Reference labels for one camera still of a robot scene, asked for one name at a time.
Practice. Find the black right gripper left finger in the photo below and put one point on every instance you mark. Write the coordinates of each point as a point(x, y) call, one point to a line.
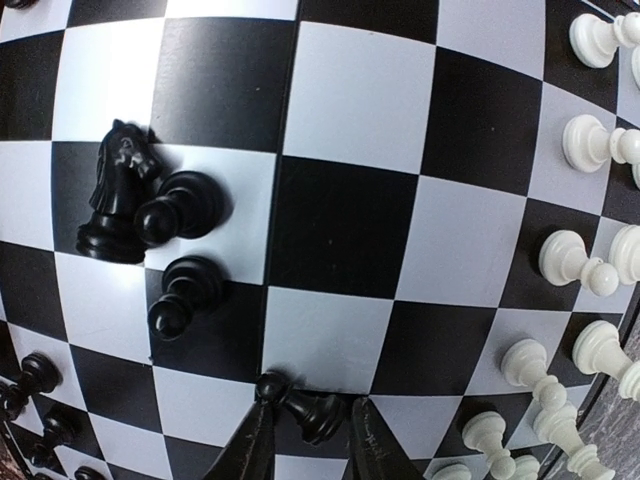
point(250, 452)

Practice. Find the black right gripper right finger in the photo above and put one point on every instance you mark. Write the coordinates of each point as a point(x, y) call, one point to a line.
point(375, 453)

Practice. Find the black pawn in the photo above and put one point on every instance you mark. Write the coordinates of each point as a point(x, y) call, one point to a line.
point(39, 374)
point(319, 418)
point(191, 285)
point(188, 205)

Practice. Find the black white chessboard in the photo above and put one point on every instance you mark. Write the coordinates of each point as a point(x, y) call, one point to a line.
point(390, 170)

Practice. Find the black knight piece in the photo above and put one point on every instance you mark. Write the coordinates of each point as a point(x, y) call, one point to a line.
point(126, 170)

